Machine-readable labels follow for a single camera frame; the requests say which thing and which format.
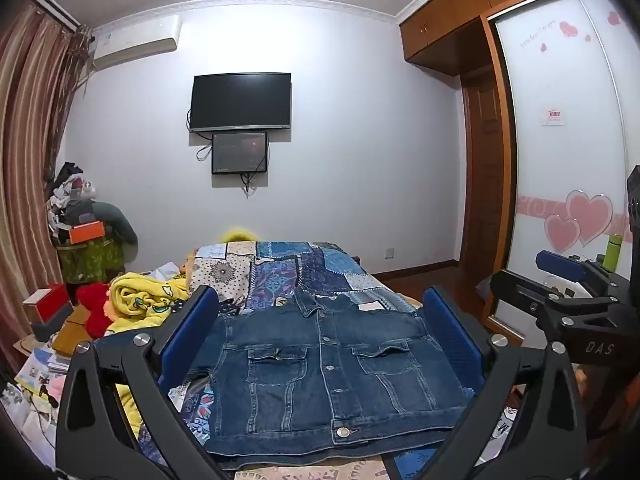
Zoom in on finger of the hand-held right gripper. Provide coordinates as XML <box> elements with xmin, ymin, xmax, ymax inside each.
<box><xmin>535</xmin><ymin>250</ymin><xmax>630</xmax><ymax>306</ymax></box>
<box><xmin>489</xmin><ymin>270</ymin><xmax>640</xmax><ymax>364</ymax></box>

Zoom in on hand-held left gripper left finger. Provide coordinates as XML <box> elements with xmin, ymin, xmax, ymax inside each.
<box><xmin>55</xmin><ymin>285</ymin><xmax>236</xmax><ymax>480</ymax></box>

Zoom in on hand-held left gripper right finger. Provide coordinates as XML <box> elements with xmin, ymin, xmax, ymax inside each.
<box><xmin>422</xmin><ymin>285</ymin><xmax>588</xmax><ymax>480</ymax></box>

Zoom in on blue denim jacket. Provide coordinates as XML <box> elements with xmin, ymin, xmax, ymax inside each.
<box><xmin>192</xmin><ymin>290</ymin><xmax>473</xmax><ymax>468</ymax></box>

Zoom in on pile of clothes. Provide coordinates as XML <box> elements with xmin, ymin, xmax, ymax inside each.
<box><xmin>46</xmin><ymin>161</ymin><xmax>101</xmax><ymax>241</ymax></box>

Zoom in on green bottle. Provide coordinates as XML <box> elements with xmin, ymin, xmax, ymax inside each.
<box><xmin>602</xmin><ymin>234</ymin><xmax>623</xmax><ymax>272</ymax></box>

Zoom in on yellow printed blanket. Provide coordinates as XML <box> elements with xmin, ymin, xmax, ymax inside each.
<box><xmin>107</xmin><ymin>272</ymin><xmax>193</xmax><ymax>433</ymax></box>

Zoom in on red plush toy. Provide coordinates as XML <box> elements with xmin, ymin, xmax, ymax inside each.
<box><xmin>75</xmin><ymin>282</ymin><xmax>118</xmax><ymax>338</ymax></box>

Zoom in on yellow plush hat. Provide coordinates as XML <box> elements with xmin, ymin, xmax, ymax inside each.
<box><xmin>220</xmin><ymin>228</ymin><xmax>261</xmax><ymax>247</ymax></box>

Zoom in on brown wooden door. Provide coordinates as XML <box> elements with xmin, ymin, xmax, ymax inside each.
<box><xmin>460</xmin><ymin>67</ymin><xmax>517</xmax><ymax>283</ymax></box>

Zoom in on green cloth covered pile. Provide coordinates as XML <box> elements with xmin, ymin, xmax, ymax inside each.
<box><xmin>56</xmin><ymin>200</ymin><xmax>139</xmax><ymax>284</ymax></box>

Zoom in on cardboard box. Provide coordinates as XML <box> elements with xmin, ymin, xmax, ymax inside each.
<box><xmin>51</xmin><ymin>305</ymin><xmax>97</xmax><ymax>357</ymax></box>

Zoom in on blue patchwork bed blanket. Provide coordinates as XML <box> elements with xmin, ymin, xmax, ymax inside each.
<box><xmin>135</xmin><ymin>240</ymin><xmax>521</xmax><ymax>480</ymax></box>

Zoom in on orange box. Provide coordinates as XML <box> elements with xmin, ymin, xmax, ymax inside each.
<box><xmin>69</xmin><ymin>221</ymin><xmax>106</xmax><ymax>245</ymax></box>

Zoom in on red and white box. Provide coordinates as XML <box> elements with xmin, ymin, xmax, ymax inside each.
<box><xmin>22</xmin><ymin>282</ymin><xmax>69</xmax><ymax>327</ymax></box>

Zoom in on pile of papers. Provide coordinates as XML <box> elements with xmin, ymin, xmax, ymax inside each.
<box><xmin>0</xmin><ymin>337</ymin><xmax>73</xmax><ymax>461</ymax></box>

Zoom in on brown striped curtain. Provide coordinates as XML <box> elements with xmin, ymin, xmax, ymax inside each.
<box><xmin>0</xmin><ymin>0</ymin><xmax>93</xmax><ymax>371</ymax></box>

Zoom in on wooden overhead cabinets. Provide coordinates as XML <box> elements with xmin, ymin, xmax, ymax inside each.
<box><xmin>399</xmin><ymin>0</ymin><xmax>593</xmax><ymax>77</ymax></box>

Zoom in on white air conditioner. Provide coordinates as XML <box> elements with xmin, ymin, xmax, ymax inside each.
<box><xmin>91</xmin><ymin>14</ymin><xmax>182</xmax><ymax>72</ymax></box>

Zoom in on small black wall monitor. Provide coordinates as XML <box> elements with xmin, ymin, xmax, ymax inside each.
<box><xmin>211</xmin><ymin>130</ymin><xmax>270</xmax><ymax>176</ymax></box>

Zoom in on black wall television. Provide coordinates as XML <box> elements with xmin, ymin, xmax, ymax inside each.
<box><xmin>189</xmin><ymin>72</ymin><xmax>292</xmax><ymax>133</ymax></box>

